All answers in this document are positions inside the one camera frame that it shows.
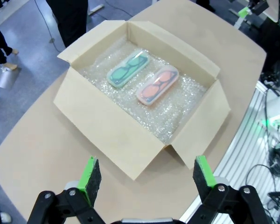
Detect person in grey hoodie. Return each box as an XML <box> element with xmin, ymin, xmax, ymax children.
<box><xmin>46</xmin><ymin>0</ymin><xmax>89</xmax><ymax>48</ymax></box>

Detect clear bubble wrap sheet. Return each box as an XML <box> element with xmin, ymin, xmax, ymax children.
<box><xmin>78</xmin><ymin>36</ymin><xmax>207</xmax><ymax>147</ymax></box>

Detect open cardboard box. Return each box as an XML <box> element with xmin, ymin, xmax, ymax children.
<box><xmin>53</xmin><ymin>20</ymin><xmax>231</xmax><ymax>182</ymax></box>

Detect black-framed glasses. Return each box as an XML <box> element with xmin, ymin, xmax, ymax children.
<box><xmin>112</xmin><ymin>55</ymin><xmax>147</xmax><ymax>84</ymax></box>
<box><xmin>141</xmin><ymin>71</ymin><xmax>176</xmax><ymax>103</ymax></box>

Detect translucent green glasses case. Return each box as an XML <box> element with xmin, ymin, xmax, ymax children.
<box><xmin>106</xmin><ymin>49</ymin><xmax>151</xmax><ymax>89</ymax></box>

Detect translucent pink glasses case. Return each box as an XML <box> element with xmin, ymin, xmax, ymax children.
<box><xmin>135</xmin><ymin>66</ymin><xmax>180</xmax><ymax>108</ymax></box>

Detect green-tipped left gripper right finger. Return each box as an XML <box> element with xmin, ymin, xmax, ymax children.
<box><xmin>186</xmin><ymin>155</ymin><xmax>269</xmax><ymax>224</ymax></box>

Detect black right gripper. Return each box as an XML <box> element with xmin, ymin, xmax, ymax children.
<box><xmin>238</xmin><ymin>0</ymin><xmax>269</xmax><ymax>17</ymax></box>

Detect aluminium profile robot base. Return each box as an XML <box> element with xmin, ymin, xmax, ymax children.
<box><xmin>179</xmin><ymin>80</ymin><xmax>280</xmax><ymax>224</ymax></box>

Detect green-tipped left gripper left finger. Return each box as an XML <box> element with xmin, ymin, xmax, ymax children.
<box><xmin>27</xmin><ymin>155</ymin><xmax>108</xmax><ymax>224</ymax></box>

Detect black floor cable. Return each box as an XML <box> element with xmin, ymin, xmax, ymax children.
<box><xmin>34</xmin><ymin>0</ymin><xmax>63</xmax><ymax>52</ymax></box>

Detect white sneaker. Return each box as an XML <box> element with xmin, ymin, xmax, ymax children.
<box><xmin>0</xmin><ymin>211</ymin><xmax>12</xmax><ymax>224</ymax></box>

